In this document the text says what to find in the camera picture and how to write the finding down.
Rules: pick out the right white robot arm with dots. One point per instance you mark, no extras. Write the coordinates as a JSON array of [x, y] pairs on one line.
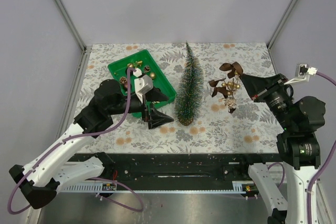
[[297, 146]]

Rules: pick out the small green christmas tree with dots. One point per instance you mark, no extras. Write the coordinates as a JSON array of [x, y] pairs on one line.
[[190, 88]]

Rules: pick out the right aluminium frame post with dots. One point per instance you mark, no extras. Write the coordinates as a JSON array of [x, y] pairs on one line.
[[289, 9]]

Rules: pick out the left aluminium frame post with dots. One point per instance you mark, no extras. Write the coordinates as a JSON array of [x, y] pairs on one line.
[[68, 21]]

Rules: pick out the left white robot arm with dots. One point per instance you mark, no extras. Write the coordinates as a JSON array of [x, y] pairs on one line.
[[43, 178]]

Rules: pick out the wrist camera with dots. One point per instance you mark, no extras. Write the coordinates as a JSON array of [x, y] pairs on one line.
[[302, 74], [142, 84]]

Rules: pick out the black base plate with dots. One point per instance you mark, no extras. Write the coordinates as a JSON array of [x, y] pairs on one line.
[[213, 167]]

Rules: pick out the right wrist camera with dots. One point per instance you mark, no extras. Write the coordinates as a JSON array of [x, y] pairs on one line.
[[302, 74]]

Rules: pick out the white slotted cable duct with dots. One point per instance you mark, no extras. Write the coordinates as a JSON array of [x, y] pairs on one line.
[[164, 186]]

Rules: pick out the gold bell green ornament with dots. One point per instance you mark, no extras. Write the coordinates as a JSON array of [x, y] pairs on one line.
[[135, 64]]

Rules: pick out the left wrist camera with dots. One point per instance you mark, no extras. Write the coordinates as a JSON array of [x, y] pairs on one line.
[[142, 84]]

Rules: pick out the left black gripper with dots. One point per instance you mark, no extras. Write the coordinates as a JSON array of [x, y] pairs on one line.
[[155, 118]]

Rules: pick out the aluminium frame post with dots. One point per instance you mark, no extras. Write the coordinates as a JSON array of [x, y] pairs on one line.
[[289, 9], [68, 21]]

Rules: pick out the floral patterned table mat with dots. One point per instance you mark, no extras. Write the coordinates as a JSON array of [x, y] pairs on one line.
[[212, 112]]

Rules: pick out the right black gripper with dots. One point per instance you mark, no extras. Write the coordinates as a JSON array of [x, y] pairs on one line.
[[259, 88]]

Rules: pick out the brown ribbon pinecone ornament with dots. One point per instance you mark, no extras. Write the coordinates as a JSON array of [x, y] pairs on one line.
[[229, 85]]

